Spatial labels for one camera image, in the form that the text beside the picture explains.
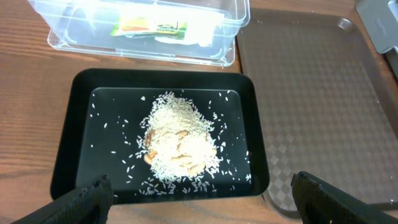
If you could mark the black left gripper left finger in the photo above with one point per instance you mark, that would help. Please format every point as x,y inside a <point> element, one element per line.
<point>88,203</point>

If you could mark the black waste tray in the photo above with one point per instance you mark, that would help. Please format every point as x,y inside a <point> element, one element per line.
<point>67,166</point>

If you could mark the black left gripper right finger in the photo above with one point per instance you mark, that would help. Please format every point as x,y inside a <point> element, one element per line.
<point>319,202</point>

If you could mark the clear plastic waste bin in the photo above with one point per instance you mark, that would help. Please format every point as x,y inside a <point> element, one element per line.
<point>85,25</point>

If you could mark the yellow green snack wrapper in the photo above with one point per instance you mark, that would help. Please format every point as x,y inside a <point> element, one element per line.
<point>149,27</point>

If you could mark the rice food waste pile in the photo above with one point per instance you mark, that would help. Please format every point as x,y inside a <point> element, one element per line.
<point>159,143</point>

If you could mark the grey dishwasher rack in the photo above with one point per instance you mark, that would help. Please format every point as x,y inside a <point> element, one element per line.
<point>380,20</point>

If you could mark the white plastic bag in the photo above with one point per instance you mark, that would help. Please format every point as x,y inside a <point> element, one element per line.
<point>201,23</point>

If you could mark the brown serving tray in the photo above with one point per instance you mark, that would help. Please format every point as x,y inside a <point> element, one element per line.
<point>323,105</point>

